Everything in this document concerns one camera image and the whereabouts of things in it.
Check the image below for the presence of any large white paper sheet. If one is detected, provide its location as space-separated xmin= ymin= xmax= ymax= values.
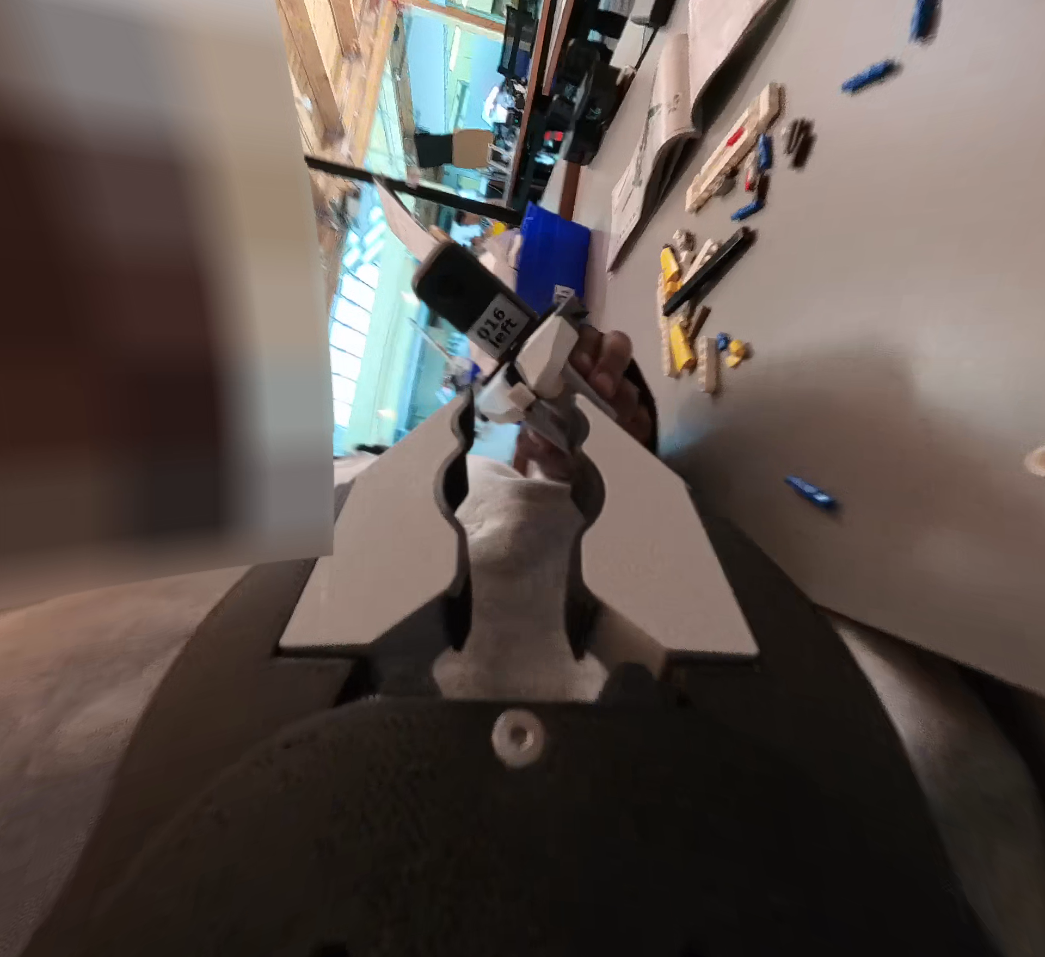
xmin=608 ymin=0 xmax=846 ymax=273

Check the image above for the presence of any pile of loose lego pieces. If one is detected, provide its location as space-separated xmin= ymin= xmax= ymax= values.
xmin=653 ymin=79 xmax=813 ymax=395

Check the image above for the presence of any person's left hand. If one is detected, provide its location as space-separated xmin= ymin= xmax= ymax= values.
xmin=571 ymin=329 xmax=654 ymax=440

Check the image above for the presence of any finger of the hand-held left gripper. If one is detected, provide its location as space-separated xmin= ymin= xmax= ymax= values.
xmin=517 ymin=296 xmax=591 ymax=397
xmin=477 ymin=378 xmax=573 ymax=448

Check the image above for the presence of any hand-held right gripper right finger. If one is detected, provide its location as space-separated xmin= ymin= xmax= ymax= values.
xmin=562 ymin=400 xmax=762 ymax=689

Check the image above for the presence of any blue storage bin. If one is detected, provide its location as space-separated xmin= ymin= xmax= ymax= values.
xmin=514 ymin=202 xmax=593 ymax=305

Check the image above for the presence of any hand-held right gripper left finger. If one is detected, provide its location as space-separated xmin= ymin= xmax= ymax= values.
xmin=276 ymin=392 xmax=476 ymax=653

